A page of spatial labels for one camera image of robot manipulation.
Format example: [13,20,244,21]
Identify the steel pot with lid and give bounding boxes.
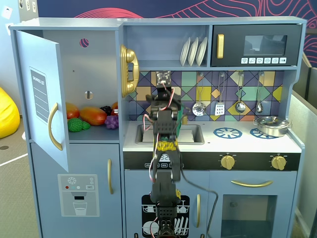
[253,116,293,138]

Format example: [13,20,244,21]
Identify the grey desk divider panel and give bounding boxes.
[290,93,317,238]

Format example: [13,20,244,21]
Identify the gold freezer door handle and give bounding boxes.
[107,158,114,195]

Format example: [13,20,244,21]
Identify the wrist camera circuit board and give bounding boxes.
[156,71,171,86]

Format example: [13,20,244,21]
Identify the blue shopping list fridge door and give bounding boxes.
[14,29,70,173]

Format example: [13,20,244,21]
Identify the steel toy spatula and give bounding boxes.
[214,71,226,117]

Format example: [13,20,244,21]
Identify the white toy plate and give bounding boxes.
[187,37,200,67]
[195,36,208,66]
[179,37,191,67]

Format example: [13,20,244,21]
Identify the purple toy grapes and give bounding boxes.
[105,115,119,129]

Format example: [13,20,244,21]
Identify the steel toy ladle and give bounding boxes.
[234,71,246,113]

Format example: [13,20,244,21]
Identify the black camera cable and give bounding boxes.
[179,171,220,238]

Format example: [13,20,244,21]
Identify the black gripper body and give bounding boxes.
[151,85,177,111]

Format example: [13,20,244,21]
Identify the black toy microwave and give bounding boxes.
[210,24,303,67]

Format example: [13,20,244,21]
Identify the white wall socket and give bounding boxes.
[1,6,13,19]

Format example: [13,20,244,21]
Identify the gold toy telephone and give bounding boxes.
[120,44,141,99]

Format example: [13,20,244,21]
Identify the green toy broccoli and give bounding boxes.
[67,118,91,132]

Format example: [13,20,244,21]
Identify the grey toy sink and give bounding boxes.
[135,123,206,145]

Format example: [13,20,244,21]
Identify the yellow bean bag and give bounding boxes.
[0,86,20,139]

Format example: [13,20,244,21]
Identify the gold dishwasher handle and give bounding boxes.
[196,193,201,228]

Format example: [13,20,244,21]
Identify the gold oven handle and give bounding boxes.
[231,179,273,188]

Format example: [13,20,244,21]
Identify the steel toy skimmer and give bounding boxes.
[192,71,207,117]

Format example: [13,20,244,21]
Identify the gold fridge door handle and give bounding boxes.
[48,102,63,151]

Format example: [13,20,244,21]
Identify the gold stove knob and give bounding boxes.
[219,154,236,171]
[270,155,287,171]

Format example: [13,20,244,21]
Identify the blue wooden toy kitchen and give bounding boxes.
[9,16,308,238]

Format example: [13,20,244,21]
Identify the steel toy spoon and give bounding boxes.
[255,71,264,114]

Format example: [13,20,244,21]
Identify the small orange toy mango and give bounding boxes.
[65,102,80,120]

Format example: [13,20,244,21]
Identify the gold microwave handle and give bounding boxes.
[216,34,225,60]

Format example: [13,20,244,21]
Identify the large orange toy mango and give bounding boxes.
[79,106,107,126]

